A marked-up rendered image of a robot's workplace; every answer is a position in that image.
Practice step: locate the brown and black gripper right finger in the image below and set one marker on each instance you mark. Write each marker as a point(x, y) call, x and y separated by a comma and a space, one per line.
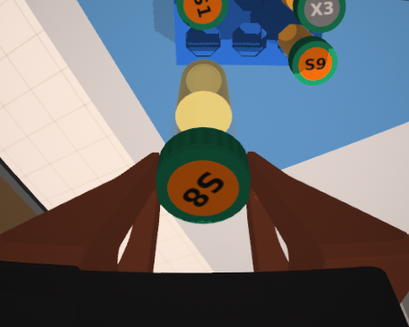
point(320, 231)

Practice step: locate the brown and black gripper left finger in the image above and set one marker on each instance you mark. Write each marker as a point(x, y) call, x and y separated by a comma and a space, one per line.
point(88, 230)

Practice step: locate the blue bench mat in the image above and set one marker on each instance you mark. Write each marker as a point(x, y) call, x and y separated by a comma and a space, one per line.
point(276, 116)

